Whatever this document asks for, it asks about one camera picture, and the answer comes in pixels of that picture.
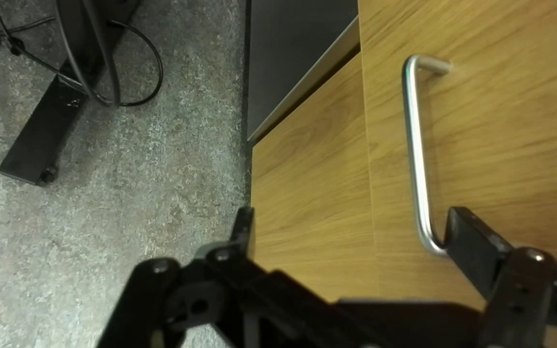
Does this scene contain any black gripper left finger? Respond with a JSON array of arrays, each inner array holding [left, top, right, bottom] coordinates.
[[230, 207, 256, 258]]

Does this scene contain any silver drawer handle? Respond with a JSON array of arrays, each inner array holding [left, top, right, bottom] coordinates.
[[403, 55, 451, 256]]

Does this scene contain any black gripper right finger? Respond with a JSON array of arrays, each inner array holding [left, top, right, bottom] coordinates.
[[445, 207, 511, 298]]

